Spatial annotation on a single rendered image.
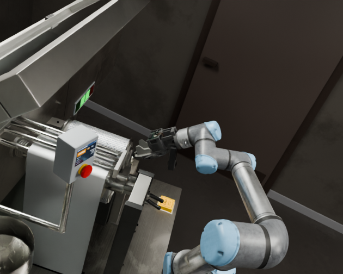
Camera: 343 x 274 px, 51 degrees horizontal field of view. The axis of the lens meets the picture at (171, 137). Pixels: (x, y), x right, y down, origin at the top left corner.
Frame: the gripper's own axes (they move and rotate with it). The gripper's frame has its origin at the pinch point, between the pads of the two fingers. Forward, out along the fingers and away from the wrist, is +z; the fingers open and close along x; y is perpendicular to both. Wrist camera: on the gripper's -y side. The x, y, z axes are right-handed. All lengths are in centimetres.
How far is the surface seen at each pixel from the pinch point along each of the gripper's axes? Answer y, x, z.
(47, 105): 33.1, 5.2, 20.1
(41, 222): 21, 58, -1
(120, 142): 9.5, 3.7, 1.7
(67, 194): 28, 58, -13
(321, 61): -53, -163, -85
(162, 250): -41.8, 12.3, 4.4
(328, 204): -187, -154, -63
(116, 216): -22.4, 7.3, 19.2
